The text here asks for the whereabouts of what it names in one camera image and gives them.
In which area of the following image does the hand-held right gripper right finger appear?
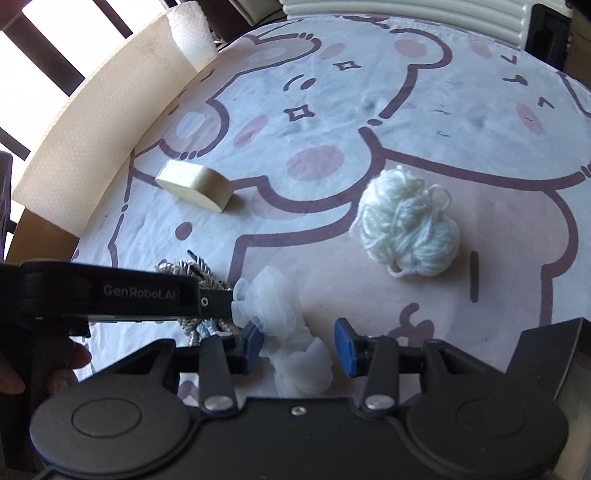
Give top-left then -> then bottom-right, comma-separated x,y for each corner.
333,318 -> 509,411

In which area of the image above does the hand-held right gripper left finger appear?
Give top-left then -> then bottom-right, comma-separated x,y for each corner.
108,323 -> 264,411

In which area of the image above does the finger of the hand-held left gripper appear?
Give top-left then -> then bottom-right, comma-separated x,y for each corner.
198,289 -> 235,321

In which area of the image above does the silver rope bundle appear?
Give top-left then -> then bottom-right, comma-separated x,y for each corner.
154,249 -> 241,347

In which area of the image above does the white tulle scrunchie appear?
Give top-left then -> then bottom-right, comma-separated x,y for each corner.
232,267 -> 334,397

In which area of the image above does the wooden block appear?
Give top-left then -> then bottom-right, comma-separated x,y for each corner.
154,160 -> 234,214

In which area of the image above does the white yarn ball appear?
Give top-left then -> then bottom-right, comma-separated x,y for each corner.
351,165 -> 461,278

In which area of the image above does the black box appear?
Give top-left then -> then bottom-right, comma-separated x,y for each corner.
505,316 -> 587,407

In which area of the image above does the person's left hand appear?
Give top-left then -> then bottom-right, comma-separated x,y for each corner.
0,342 -> 93,398

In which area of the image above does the bear printed table cloth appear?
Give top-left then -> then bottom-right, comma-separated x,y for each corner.
69,11 -> 591,416

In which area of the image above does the white ribbed suitcase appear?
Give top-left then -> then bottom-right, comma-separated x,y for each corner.
281,0 -> 573,72

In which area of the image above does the dark window frame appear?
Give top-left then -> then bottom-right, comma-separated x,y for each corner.
0,0 -> 153,162

